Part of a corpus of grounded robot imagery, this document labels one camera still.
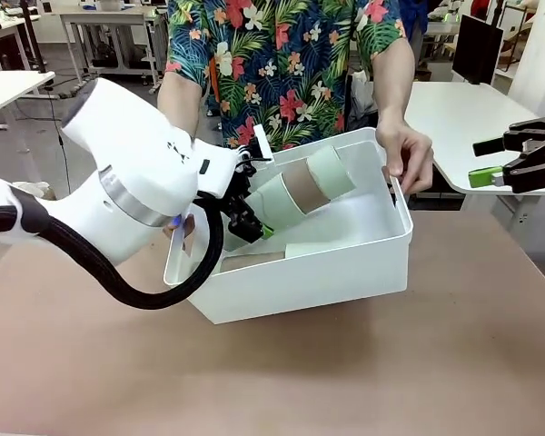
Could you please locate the person in floral shirt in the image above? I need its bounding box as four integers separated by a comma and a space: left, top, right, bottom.
164, 0, 409, 152

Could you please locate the brown plastic cup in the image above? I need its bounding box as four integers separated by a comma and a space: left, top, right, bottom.
218, 252, 288, 274
282, 159, 331, 215

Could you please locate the black computer monitor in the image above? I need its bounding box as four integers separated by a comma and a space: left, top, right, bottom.
451, 13, 504, 87

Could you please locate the person's left hand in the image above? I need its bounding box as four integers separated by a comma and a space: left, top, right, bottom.
374, 120, 435, 195

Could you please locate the thick black cable hose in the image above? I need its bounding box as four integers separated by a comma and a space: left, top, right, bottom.
0, 190, 226, 311

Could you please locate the grey jacket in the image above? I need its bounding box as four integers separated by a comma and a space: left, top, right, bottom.
352, 70, 379, 122

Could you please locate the white rectangular table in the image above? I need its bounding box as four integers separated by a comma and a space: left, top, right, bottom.
0, 70, 56, 133

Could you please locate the blue jacket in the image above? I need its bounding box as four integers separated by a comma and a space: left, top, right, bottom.
399, 0, 431, 46

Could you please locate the white desk with metal legs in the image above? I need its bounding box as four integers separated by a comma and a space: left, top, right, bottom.
58, 6, 169, 94

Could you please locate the white table with rounded corner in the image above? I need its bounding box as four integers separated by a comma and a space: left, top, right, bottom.
401, 80, 545, 197

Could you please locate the white crumpled paper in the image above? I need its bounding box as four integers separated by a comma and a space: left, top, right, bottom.
13, 180, 51, 196

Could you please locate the light green plastic cup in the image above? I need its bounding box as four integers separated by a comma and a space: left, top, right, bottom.
305, 146, 359, 202
283, 242, 317, 261
248, 175, 303, 240

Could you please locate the white plastic basket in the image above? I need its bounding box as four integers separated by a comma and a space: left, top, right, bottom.
163, 126, 414, 326

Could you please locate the black office chair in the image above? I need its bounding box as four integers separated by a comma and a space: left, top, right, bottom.
343, 67, 382, 133

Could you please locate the person's right hand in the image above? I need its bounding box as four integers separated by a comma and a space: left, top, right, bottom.
162, 213, 197, 260

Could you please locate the person's left forearm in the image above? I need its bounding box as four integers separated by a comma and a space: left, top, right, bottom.
371, 38, 420, 133

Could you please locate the thin black floor cable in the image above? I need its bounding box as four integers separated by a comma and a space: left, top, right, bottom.
48, 93, 72, 160

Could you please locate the person's right forearm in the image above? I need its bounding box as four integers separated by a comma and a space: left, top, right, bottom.
156, 72, 206, 137

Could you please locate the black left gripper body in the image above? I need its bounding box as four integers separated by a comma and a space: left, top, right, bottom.
224, 156, 259, 223

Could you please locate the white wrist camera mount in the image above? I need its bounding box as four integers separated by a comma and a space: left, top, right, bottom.
253, 124, 274, 161

